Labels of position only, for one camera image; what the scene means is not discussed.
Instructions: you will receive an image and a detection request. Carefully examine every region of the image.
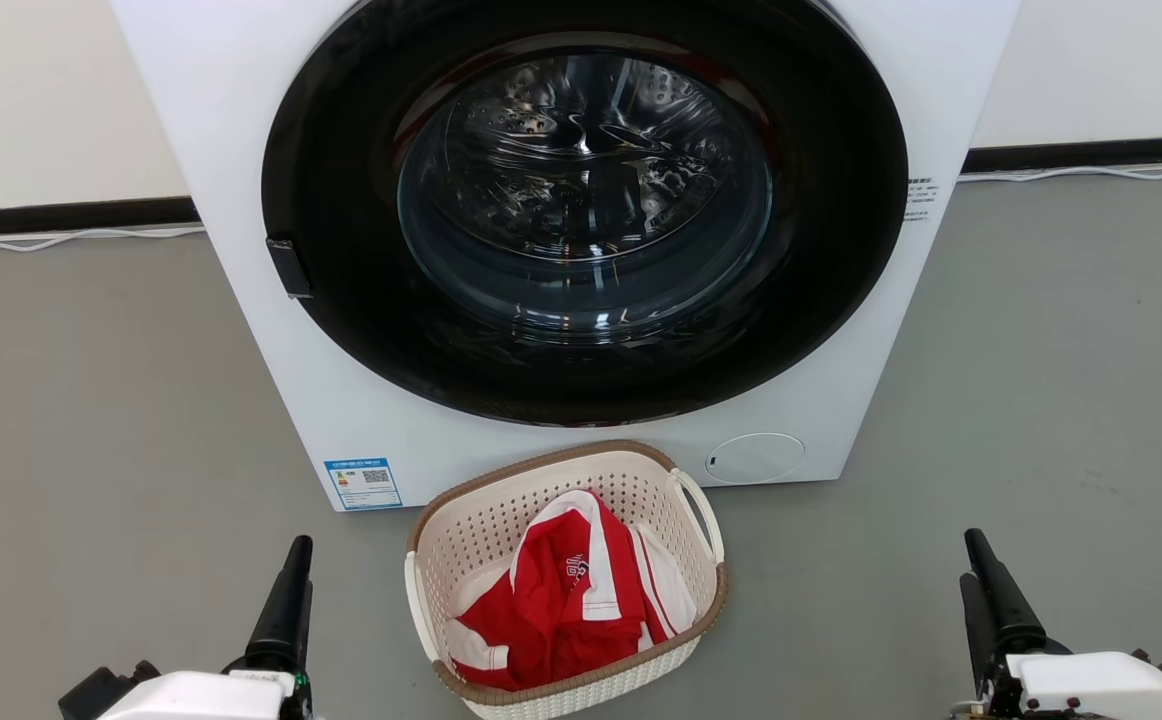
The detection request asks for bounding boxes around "round white filter cover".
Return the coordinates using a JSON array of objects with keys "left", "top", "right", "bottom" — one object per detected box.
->
[{"left": 705, "top": 432, "right": 806, "bottom": 486}]

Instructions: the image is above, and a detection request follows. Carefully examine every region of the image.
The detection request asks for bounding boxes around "black washer door handle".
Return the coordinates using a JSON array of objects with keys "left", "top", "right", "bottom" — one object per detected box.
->
[{"left": 265, "top": 236, "right": 315, "bottom": 300}]

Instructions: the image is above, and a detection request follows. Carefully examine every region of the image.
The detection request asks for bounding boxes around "red and white shirt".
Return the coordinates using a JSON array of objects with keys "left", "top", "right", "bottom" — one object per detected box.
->
[{"left": 444, "top": 488, "right": 698, "bottom": 692}]

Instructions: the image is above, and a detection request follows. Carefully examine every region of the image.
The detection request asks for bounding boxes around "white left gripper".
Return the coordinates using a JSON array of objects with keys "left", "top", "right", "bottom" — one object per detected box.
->
[{"left": 96, "top": 535, "right": 315, "bottom": 720}]

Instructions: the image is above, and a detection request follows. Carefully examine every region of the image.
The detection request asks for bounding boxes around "steel washer drum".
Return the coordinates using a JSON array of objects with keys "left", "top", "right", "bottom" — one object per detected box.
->
[{"left": 397, "top": 52, "right": 774, "bottom": 336}]

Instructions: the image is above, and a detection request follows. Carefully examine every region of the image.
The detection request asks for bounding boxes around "black baseboard strip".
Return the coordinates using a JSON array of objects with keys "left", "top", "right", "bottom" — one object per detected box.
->
[
  {"left": 0, "top": 196, "right": 202, "bottom": 239},
  {"left": 961, "top": 135, "right": 1162, "bottom": 175}
]

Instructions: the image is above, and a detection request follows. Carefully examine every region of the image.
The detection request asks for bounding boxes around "white front-load washing machine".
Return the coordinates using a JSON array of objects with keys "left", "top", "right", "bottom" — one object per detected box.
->
[{"left": 109, "top": 0, "right": 1024, "bottom": 513}]

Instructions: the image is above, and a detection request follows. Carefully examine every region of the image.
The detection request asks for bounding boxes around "round black washer door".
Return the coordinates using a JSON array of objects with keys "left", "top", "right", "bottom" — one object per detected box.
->
[{"left": 261, "top": 0, "right": 910, "bottom": 428}]

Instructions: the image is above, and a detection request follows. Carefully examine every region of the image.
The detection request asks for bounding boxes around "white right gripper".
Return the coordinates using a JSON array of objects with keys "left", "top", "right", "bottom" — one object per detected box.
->
[{"left": 958, "top": 528, "right": 1162, "bottom": 720}]

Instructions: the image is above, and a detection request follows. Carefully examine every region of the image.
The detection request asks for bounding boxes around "cream plastic laundry basket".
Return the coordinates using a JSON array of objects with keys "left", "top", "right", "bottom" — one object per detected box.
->
[{"left": 404, "top": 440, "right": 730, "bottom": 720}]

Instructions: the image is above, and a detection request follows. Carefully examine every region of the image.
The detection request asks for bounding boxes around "white floor cable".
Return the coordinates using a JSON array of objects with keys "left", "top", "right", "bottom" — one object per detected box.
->
[
  {"left": 0, "top": 224, "right": 208, "bottom": 252},
  {"left": 958, "top": 159, "right": 1162, "bottom": 183}
]

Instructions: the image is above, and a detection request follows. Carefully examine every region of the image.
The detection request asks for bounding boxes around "blue energy label sticker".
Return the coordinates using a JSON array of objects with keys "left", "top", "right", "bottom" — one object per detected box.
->
[{"left": 324, "top": 458, "right": 404, "bottom": 511}]

